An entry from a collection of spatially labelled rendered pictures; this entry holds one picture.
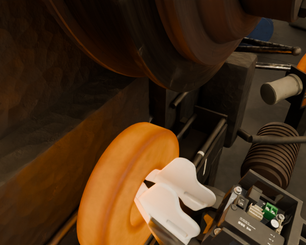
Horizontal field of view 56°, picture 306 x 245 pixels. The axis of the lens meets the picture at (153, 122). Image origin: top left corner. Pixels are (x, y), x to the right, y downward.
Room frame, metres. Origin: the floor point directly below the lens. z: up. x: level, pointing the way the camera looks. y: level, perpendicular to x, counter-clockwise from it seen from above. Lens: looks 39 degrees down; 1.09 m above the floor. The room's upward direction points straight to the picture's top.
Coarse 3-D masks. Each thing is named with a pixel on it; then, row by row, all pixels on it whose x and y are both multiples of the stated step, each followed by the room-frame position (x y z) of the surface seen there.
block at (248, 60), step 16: (224, 64) 0.56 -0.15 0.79; (240, 64) 0.55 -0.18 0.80; (224, 80) 0.56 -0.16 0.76; (240, 80) 0.54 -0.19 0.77; (208, 96) 0.57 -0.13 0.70; (224, 96) 0.56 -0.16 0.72; (240, 96) 0.54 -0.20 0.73; (224, 112) 0.55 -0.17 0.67; (240, 112) 0.55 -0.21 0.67; (224, 144) 0.54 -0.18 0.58
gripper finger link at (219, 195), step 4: (208, 188) 0.20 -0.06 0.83; (212, 188) 0.20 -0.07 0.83; (216, 188) 0.20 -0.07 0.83; (216, 192) 0.20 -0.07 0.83; (220, 192) 0.20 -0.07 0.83; (216, 196) 0.19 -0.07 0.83; (220, 196) 0.19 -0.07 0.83; (216, 200) 0.19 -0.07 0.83; (220, 200) 0.19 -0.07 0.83; (216, 204) 0.18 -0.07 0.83; (208, 208) 0.18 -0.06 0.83; (212, 208) 0.18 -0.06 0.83; (216, 208) 0.18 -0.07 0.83
